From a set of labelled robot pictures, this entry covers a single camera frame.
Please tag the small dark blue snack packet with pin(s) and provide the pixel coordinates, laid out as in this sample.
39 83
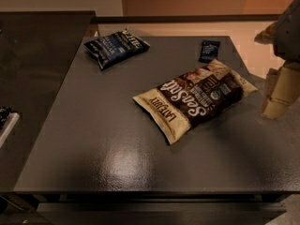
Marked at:
209 51

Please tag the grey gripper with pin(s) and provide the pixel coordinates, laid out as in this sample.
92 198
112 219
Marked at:
289 32

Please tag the blue Kettle chip bag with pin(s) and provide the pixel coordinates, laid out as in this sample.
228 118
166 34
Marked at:
116 48

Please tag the brown Late July chip bag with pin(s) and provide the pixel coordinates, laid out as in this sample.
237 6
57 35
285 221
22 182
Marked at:
193 98

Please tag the dark side counter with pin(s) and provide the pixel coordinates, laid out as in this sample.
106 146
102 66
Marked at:
36 51

